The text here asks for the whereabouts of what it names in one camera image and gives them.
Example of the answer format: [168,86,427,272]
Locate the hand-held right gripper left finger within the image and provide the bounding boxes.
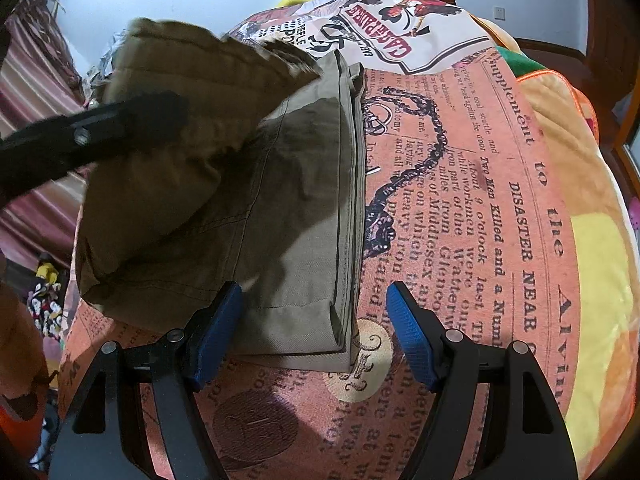
[47,281,244,480]

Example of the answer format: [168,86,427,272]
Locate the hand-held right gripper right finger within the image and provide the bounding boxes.
[385,281,577,480]

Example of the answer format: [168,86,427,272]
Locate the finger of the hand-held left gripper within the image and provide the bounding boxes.
[0,90,190,207]

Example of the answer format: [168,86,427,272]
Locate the olive green pants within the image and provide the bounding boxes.
[75,17,369,374]

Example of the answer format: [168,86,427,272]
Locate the newspaper printed blanket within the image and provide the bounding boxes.
[57,0,583,480]

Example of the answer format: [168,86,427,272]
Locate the striped red curtain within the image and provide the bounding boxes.
[0,0,96,271]

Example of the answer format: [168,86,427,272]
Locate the cartoon printed cloth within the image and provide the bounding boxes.
[27,255,69,342]

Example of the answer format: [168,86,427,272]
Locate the orange brown cloth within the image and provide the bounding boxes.
[0,280,52,461]

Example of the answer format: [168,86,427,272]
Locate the colourful plush blanket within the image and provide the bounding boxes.
[475,15,640,480]

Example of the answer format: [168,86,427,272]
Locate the wooden door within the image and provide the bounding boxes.
[582,0,640,106]

